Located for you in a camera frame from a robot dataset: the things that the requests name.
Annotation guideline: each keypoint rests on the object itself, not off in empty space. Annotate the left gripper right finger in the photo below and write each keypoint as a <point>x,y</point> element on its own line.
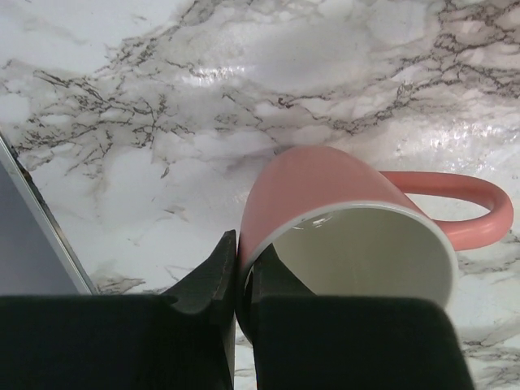
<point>304,341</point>

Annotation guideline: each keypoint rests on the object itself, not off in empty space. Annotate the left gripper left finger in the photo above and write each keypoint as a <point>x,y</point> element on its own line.
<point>182,338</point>

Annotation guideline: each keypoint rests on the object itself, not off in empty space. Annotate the pink mug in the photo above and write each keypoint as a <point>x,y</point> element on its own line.
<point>344,228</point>

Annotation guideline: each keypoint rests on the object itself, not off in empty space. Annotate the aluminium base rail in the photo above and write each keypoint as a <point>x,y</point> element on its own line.
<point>36,258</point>

